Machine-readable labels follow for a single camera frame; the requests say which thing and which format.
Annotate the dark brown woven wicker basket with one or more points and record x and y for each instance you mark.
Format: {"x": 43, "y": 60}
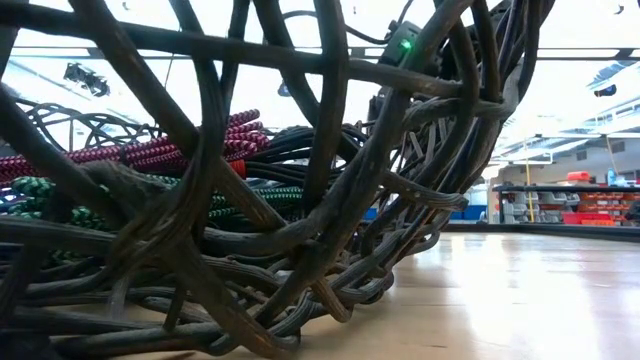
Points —
{"x": 330, "y": 125}

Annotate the row of blue bins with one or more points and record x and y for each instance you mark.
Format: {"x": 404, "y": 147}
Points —
{"x": 472, "y": 214}

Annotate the black shelf with red bins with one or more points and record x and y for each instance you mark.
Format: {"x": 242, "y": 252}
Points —
{"x": 575, "y": 200}

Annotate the black ceiling duct fitting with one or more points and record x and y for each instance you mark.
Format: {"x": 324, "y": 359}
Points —
{"x": 605, "y": 90}

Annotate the black ceiling camera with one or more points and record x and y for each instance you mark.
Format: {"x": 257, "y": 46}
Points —
{"x": 85, "y": 80}

